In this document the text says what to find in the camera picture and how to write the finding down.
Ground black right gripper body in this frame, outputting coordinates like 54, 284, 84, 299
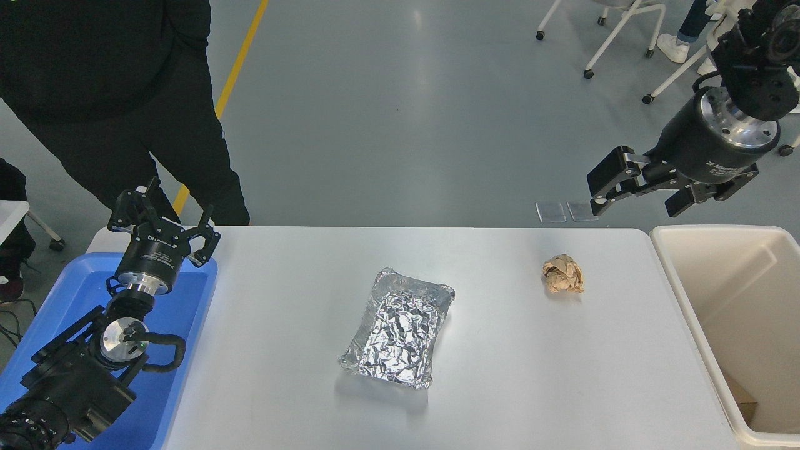
649, 92, 776, 185

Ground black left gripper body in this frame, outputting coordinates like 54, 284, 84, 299
117, 226, 192, 286

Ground silver foil tray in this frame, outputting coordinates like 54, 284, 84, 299
338, 267, 456, 390

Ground blue plastic tray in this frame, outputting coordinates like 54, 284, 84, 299
0, 252, 219, 450

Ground person with white shoes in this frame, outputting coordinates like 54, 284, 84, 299
656, 0, 719, 77

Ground crumpled tan paper ball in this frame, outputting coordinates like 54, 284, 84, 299
541, 253, 586, 294

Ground large pale bin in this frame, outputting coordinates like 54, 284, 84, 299
649, 225, 800, 448

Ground seated person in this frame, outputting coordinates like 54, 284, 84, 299
0, 157, 37, 304

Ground standing person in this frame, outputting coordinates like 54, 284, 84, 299
0, 0, 251, 227

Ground brown cardboard piece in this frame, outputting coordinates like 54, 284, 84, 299
722, 369, 759, 424

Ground black floor cables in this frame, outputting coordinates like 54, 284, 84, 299
0, 299, 38, 351

